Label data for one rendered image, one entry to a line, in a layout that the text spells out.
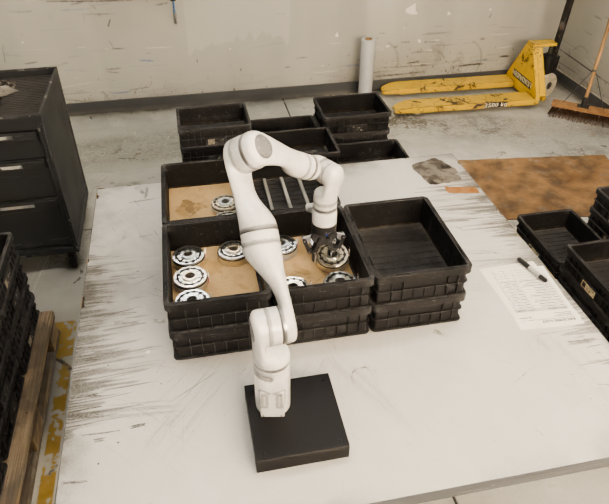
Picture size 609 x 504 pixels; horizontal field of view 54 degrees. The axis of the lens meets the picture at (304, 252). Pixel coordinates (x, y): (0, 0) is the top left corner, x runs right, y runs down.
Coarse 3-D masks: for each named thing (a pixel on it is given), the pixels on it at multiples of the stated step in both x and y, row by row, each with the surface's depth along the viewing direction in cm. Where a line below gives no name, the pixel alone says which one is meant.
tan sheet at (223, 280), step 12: (204, 252) 198; (216, 252) 198; (216, 264) 193; (216, 276) 188; (228, 276) 188; (240, 276) 188; (252, 276) 188; (216, 288) 184; (228, 288) 184; (240, 288) 184; (252, 288) 184
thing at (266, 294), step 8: (168, 224) 193; (176, 224) 193; (184, 224) 194; (192, 224) 194; (264, 280) 171; (168, 296) 167; (224, 296) 166; (232, 296) 166; (240, 296) 166; (248, 296) 166; (256, 296) 167; (264, 296) 167; (168, 304) 163; (176, 304) 163; (184, 304) 163; (192, 304) 164; (200, 304) 164; (208, 304) 165; (216, 304) 166; (224, 304) 166; (232, 304) 167
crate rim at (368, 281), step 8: (344, 216) 200; (352, 232) 190; (360, 248) 183; (360, 256) 180; (368, 264) 177; (368, 272) 174; (344, 280) 171; (352, 280) 172; (360, 280) 171; (368, 280) 171; (288, 288) 168; (296, 288) 168; (304, 288) 168; (312, 288) 169; (320, 288) 170; (328, 288) 170; (336, 288) 171; (344, 288) 171; (352, 288) 172
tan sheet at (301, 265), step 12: (300, 240) 203; (300, 252) 198; (288, 264) 193; (300, 264) 193; (312, 264) 193; (348, 264) 193; (288, 276) 188; (300, 276) 188; (312, 276) 188; (324, 276) 188
